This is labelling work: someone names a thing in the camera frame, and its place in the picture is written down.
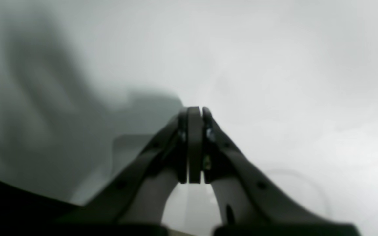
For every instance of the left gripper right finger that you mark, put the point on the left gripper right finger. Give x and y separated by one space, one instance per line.
250 203

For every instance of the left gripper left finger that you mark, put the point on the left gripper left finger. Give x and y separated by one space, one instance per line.
133 203

